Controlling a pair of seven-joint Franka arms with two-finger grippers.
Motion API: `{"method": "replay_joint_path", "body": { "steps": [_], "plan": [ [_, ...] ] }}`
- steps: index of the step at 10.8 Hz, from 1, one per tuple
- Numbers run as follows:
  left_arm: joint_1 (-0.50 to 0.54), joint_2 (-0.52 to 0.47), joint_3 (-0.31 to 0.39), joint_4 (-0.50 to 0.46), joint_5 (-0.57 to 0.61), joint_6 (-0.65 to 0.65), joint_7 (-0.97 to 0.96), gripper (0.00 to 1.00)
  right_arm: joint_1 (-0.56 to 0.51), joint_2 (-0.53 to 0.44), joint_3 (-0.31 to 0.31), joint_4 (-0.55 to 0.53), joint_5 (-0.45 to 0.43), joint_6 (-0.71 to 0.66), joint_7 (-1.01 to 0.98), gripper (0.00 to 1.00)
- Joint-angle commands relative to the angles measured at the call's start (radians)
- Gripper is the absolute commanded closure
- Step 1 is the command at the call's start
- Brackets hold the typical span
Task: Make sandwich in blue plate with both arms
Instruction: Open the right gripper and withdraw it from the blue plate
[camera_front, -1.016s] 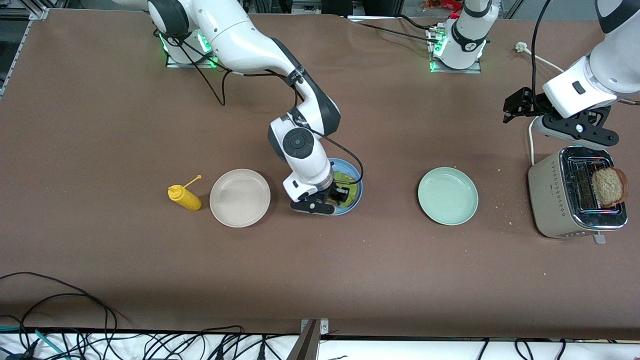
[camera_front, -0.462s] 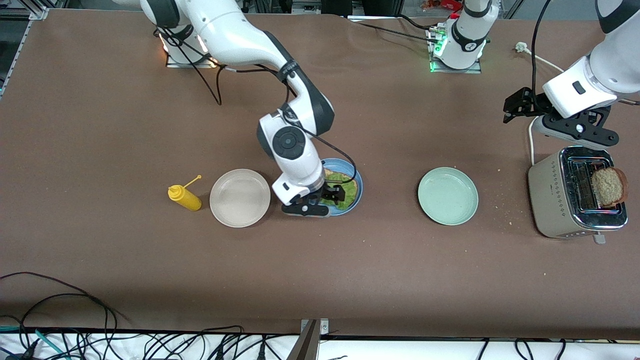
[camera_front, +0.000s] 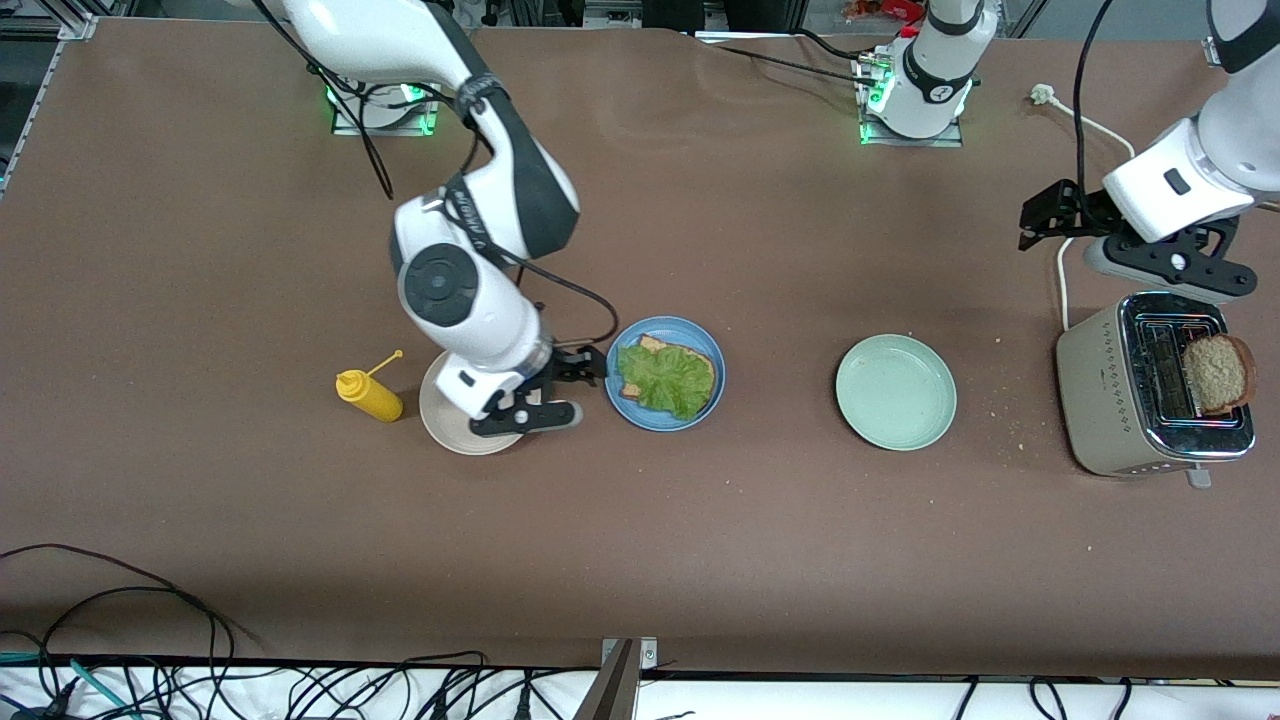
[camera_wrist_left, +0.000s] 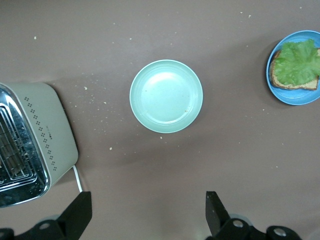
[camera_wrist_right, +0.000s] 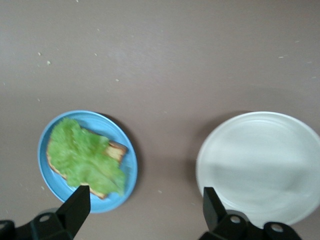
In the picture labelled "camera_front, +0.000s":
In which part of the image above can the brown bread slice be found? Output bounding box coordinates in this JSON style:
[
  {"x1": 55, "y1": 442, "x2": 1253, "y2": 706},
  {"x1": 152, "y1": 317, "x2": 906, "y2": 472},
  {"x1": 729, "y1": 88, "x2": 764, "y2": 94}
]
[
  {"x1": 1183, "y1": 335, "x2": 1258, "y2": 417},
  {"x1": 618, "y1": 334, "x2": 718, "y2": 415}
]

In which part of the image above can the green lettuce leaf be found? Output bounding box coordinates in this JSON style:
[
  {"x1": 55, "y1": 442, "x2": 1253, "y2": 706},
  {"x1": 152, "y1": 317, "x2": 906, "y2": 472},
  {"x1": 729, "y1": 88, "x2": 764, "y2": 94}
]
[{"x1": 615, "y1": 340, "x2": 713, "y2": 422}]

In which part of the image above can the yellow mustard squeeze bottle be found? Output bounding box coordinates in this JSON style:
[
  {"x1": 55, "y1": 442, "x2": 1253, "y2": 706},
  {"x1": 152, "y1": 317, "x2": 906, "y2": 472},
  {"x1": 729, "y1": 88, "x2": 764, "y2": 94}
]
[{"x1": 335, "y1": 349, "x2": 405, "y2": 424}]

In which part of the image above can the blue round plate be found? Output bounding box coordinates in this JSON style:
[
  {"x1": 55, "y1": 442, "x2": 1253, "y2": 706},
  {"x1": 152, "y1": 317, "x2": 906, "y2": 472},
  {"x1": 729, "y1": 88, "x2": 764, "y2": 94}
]
[{"x1": 603, "y1": 316, "x2": 727, "y2": 433}]

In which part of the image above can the beige round plate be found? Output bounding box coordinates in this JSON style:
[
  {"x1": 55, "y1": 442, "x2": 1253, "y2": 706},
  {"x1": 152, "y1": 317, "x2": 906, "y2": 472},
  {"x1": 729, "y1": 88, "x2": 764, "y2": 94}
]
[{"x1": 419, "y1": 345, "x2": 541, "y2": 457}]

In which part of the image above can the light green round plate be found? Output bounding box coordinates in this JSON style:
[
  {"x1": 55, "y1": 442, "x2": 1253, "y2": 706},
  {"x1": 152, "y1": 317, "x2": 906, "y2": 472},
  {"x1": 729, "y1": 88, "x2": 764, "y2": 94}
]
[{"x1": 835, "y1": 333, "x2": 959, "y2": 452}]

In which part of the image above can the beige silver toaster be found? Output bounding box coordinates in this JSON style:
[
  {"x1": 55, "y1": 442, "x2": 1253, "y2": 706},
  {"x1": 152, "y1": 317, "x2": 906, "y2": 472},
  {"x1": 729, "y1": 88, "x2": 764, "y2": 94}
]
[{"x1": 1055, "y1": 291, "x2": 1258, "y2": 489}]

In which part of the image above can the red object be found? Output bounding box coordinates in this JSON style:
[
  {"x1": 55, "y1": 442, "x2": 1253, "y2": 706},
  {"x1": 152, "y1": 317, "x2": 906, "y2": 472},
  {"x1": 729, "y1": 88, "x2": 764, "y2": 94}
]
[{"x1": 843, "y1": 0, "x2": 926, "y2": 26}]

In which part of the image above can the aluminium profile bar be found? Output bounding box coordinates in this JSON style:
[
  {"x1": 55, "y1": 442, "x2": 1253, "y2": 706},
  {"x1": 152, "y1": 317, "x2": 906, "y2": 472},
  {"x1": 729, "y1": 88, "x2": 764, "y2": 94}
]
[{"x1": 572, "y1": 640, "x2": 641, "y2": 720}]

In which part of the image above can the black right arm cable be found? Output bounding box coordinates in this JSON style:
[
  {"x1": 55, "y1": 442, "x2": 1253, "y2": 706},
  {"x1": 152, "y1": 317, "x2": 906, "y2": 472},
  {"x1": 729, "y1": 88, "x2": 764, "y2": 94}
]
[{"x1": 250, "y1": 0, "x2": 619, "y2": 349}]

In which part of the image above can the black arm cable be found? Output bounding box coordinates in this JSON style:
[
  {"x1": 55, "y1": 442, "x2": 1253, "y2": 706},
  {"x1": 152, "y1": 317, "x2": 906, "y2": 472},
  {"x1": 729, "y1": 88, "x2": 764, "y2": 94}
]
[
  {"x1": 1072, "y1": 0, "x2": 1117, "y2": 201},
  {"x1": 250, "y1": 0, "x2": 619, "y2": 349}
]

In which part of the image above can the black right camera bracket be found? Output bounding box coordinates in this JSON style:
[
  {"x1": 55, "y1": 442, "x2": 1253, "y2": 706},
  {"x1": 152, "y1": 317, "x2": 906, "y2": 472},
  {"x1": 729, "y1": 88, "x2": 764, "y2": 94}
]
[{"x1": 468, "y1": 398, "x2": 551, "y2": 439}]

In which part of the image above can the black camera bracket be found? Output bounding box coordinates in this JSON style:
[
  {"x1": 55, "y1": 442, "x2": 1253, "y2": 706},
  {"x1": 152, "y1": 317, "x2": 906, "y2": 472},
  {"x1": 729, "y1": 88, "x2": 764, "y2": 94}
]
[
  {"x1": 468, "y1": 398, "x2": 551, "y2": 439},
  {"x1": 1105, "y1": 218, "x2": 1259, "y2": 299}
]

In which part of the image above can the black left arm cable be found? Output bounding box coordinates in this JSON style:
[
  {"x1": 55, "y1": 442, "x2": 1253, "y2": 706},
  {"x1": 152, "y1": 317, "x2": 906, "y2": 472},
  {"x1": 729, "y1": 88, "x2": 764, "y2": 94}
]
[{"x1": 1072, "y1": 0, "x2": 1117, "y2": 201}]

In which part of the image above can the white power cord plug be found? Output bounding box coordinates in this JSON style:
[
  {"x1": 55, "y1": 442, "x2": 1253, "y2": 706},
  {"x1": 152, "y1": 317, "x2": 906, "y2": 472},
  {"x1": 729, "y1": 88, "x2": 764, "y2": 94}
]
[{"x1": 1032, "y1": 85, "x2": 1137, "y2": 331}]

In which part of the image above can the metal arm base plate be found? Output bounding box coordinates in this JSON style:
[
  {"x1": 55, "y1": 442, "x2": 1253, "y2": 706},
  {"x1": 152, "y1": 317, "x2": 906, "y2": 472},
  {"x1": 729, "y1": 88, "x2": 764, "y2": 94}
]
[
  {"x1": 855, "y1": 50, "x2": 966, "y2": 148},
  {"x1": 330, "y1": 85, "x2": 441, "y2": 136}
]

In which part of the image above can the black left camera bracket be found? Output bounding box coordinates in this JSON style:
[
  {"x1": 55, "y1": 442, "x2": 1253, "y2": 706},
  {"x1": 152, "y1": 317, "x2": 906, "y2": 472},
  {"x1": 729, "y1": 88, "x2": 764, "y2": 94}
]
[{"x1": 1105, "y1": 218, "x2": 1259, "y2": 299}]

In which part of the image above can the black base cable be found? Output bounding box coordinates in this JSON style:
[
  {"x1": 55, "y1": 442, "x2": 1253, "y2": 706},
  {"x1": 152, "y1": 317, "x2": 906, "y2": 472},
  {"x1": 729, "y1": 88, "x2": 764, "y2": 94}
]
[{"x1": 700, "y1": 28, "x2": 881, "y2": 89}]

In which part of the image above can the silver metal frame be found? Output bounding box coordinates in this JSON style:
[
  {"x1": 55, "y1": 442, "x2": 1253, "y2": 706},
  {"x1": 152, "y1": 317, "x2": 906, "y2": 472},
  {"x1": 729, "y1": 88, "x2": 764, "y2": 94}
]
[{"x1": 583, "y1": 0, "x2": 646, "y2": 31}]

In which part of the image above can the teal cable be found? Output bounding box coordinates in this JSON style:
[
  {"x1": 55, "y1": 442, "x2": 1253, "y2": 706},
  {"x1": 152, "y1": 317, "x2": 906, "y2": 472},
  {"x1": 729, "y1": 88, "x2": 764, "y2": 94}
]
[{"x1": 0, "y1": 652, "x2": 136, "y2": 720}]

